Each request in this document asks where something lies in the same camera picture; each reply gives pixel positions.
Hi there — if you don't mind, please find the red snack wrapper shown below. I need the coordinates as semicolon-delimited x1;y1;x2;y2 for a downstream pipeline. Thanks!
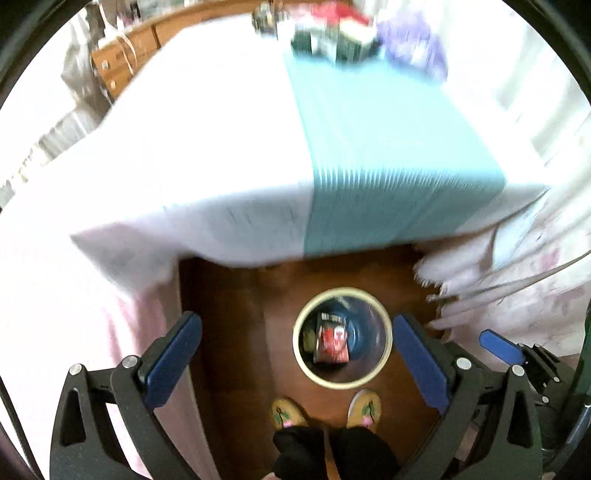
314;312;349;364

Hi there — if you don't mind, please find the blue trash bin cream rim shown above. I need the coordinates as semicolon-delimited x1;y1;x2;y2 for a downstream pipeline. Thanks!
293;287;394;390

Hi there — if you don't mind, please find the white floral curtain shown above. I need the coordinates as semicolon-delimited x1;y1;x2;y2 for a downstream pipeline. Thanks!
415;1;590;361

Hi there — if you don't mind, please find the right yellow slipper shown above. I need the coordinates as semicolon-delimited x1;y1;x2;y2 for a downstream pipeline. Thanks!
346;389;382;433

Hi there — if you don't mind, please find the yellow slipper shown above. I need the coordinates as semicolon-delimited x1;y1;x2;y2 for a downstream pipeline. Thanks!
346;389;382;433
271;397;308;431

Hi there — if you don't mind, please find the pink bed blanket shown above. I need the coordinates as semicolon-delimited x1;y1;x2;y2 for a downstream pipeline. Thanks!
1;178;180;472

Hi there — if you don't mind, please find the left yellow slipper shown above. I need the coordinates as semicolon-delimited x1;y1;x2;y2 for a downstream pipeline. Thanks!
271;397;308;431

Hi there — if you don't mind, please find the teal striped table runner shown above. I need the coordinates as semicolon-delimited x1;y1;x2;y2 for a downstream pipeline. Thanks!
287;56;506;255

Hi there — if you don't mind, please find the purple plastic bag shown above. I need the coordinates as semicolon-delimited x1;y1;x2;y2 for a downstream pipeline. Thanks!
377;16;449;81

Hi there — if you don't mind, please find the white lace covered cabinet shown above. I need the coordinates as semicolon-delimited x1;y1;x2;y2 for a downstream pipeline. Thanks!
1;1;110;206

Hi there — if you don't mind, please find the wooden desk with drawers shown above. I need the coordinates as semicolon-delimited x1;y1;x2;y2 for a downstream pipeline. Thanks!
91;1;260;100

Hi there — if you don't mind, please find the black gold crumpled wrapper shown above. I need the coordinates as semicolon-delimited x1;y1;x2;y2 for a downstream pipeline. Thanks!
252;1;288;35

